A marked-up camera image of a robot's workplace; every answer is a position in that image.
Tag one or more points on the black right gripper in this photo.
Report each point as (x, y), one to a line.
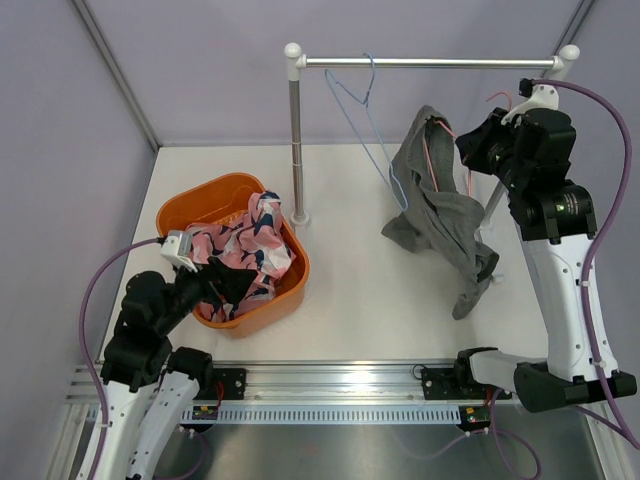
(473, 145)

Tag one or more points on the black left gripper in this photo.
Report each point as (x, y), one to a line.
(232, 286)

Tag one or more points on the pink shark print shorts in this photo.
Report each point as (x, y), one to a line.
(252, 242)

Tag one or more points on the grey shorts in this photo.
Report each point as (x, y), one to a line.
(436, 216)

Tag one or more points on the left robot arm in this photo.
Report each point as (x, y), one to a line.
(145, 384)

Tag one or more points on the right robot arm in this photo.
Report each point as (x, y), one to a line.
(579, 367)

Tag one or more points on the orange plastic laundry basket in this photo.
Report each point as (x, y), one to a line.
(222, 200)

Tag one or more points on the silver clothes rack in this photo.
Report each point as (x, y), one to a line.
(425, 62)

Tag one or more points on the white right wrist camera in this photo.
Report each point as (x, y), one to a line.
(535, 96)

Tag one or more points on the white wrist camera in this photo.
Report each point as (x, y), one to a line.
(535, 96)
(176, 249)

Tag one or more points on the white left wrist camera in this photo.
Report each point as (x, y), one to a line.
(176, 249)

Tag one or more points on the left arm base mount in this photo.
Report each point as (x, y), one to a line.
(229, 382)

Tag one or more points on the aluminium mounting rail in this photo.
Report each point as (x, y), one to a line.
(322, 382)

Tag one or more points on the white slotted cable duct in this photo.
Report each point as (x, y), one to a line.
(237, 414)

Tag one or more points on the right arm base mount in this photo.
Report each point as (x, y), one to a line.
(444, 384)

